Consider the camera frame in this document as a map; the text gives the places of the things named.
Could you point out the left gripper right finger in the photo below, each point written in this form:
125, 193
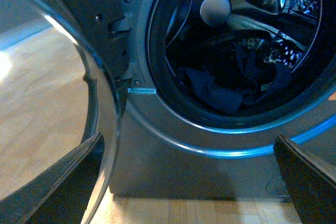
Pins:
310, 181

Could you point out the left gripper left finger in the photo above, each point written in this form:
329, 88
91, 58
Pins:
61, 193

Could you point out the dark blue clothes pile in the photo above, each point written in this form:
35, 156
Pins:
227, 72

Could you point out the grey front-load washing machine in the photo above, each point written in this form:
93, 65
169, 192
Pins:
162, 156

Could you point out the washing machine glass door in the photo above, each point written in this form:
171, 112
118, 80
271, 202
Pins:
60, 84

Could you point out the black rubber door gasket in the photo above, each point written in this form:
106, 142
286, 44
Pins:
309, 84

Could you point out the stainless steel washer drum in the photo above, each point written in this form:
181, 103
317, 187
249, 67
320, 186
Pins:
292, 24

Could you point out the white round drum hub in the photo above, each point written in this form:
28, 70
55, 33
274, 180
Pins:
215, 13

